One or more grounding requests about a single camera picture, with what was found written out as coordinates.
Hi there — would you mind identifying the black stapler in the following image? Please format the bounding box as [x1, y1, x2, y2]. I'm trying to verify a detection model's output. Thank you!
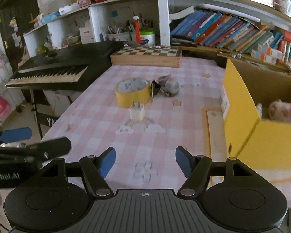
[170, 37, 197, 47]

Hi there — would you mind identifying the black Yamaha keyboard piano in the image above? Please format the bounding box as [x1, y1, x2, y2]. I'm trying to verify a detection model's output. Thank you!
[6, 41, 123, 91]

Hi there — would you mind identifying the white power adapter plug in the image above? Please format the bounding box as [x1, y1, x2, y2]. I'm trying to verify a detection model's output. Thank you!
[129, 102, 145, 121]

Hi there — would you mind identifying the pink checkered tablecloth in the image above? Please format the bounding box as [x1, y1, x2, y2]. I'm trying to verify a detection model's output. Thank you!
[44, 57, 291, 207]

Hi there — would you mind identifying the yellow cardboard box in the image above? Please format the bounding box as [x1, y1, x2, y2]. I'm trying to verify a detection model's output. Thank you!
[222, 59, 291, 170]

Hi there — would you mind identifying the green lid white jar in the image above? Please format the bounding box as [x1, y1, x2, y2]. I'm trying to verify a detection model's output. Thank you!
[140, 29, 156, 46]

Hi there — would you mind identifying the yellow tape roll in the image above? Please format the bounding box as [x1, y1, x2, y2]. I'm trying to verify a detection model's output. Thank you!
[114, 77, 151, 108]

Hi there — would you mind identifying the white pen holder cup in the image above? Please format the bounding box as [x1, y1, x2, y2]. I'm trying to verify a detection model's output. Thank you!
[108, 32, 131, 41]

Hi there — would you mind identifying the keyboard stand black frame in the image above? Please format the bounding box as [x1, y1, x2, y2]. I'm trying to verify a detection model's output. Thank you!
[30, 90, 73, 138]

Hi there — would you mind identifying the white wooden bookshelf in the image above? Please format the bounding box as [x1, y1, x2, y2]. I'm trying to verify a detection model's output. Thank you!
[23, 0, 291, 57]

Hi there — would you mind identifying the pink plush pig toy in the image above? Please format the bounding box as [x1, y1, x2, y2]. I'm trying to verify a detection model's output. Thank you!
[269, 99, 291, 124]

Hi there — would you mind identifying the grey plush mouse toy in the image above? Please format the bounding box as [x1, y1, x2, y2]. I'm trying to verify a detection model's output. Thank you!
[157, 73, 180, 97]

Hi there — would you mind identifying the orange white small box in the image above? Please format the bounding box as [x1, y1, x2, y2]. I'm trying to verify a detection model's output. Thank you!
[258, 44, 283, 59]

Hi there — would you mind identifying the wooden chess board box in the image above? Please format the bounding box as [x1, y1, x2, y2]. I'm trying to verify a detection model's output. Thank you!
[111, 46, 182, 68]

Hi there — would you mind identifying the black binder clip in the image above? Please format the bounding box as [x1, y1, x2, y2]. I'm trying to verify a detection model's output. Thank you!
[150, 80, 161, 97]

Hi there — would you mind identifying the red white ornament stick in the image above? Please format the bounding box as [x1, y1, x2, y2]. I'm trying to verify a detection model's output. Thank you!
[133, 15, 141, 44]

